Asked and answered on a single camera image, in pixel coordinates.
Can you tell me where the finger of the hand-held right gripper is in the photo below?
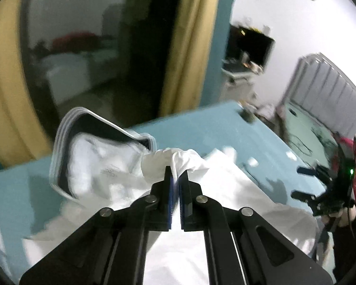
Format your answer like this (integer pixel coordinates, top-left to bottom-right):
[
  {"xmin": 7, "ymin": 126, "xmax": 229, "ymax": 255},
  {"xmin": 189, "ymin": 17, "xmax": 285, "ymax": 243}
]
[
  {"xmin": 297, "ymin": 166, "xmax": 322, "ymax": 177},
  {"xmin": 291, "ymin": 190, "xmax": 317, "ymax": 205}
]

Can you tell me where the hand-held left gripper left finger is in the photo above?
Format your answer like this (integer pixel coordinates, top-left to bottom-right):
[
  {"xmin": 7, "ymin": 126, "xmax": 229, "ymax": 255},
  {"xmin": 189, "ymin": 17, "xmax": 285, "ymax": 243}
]
[{"xmin": 19, "ymin": 166, "xmax": 178, "ymax": 285}]

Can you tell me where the black wall shelf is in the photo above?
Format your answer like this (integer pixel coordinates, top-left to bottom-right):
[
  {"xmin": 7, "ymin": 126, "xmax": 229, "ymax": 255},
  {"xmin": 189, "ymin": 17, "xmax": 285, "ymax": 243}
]
[{"xmin": 224, "ymin": 24, "xmax": 275, "ymax": 69}]

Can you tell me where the teal curtain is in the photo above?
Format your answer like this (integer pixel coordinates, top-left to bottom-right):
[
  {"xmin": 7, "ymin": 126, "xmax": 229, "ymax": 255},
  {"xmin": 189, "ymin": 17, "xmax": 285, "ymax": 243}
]
[{"xmin": 199, "ymin": 0, "xmax": 241, "ymax": 106}]

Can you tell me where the person's right hand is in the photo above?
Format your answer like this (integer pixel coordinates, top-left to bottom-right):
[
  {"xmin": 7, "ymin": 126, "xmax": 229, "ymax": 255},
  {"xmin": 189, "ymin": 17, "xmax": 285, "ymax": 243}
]
[{"xmin": 322, "ymin": 205, "xmax": 356, "ymax": 230}]

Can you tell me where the yellow curtain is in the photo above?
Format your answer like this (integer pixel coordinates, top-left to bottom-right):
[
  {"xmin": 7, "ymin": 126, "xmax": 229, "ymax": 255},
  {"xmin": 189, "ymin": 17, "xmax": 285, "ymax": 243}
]
[
  {"xmin": 0, "ymin": 0, "xmax": 58, "ymax": 168},
  {"xmin": 159, "ymin": 0, "xmax": 224, "ymax": 117}
]

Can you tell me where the white jacket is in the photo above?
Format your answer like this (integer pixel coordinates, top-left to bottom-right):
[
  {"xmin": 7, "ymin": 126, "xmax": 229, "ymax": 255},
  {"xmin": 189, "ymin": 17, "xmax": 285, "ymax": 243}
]
[{"xmin": 22, "ymin": 107, "xmax": 321, "ymax": 285}]

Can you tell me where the dark glass window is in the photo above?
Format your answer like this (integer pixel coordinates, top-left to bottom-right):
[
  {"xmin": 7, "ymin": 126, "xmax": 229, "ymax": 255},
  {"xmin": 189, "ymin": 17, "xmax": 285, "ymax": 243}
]
[{"xmin": 20, "ymin": 0, "xmax": 185, "ymax": 138}]

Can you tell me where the grey padded headboard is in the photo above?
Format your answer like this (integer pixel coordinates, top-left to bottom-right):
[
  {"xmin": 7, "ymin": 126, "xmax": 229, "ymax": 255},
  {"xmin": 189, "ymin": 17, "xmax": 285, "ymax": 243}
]
[{"xmin": 281, "ymin": 53, "xmax": 356, "ymax": 138}]

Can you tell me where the small dark object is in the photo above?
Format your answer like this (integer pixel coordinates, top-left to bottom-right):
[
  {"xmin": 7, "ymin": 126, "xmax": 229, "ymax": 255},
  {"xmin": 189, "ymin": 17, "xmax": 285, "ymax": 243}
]
[{"xmin": 239, "ymin": 107, "xmax": 256, "ymax": 124}]

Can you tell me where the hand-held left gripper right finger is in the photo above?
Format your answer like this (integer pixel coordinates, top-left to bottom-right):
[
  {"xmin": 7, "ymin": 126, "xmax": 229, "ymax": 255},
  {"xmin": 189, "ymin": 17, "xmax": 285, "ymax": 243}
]
[{"xmin": 179, "ymin": 171, "xmax": 334, "ymax": 285}]

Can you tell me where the teal printed bed blanket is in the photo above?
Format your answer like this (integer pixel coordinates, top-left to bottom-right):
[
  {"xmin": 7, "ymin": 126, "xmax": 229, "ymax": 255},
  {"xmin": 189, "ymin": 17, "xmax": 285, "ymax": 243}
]
[{"xmin": 0, "ymin": 100, "xmax": 339, "ymax": 285}]

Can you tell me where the light green bed sheet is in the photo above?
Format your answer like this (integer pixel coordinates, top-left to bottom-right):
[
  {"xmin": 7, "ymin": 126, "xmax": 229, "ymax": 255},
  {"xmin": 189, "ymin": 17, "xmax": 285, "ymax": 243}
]
[{"xmin": 284, "ymin": 101, "xmax": 339, "ymax": 168}]

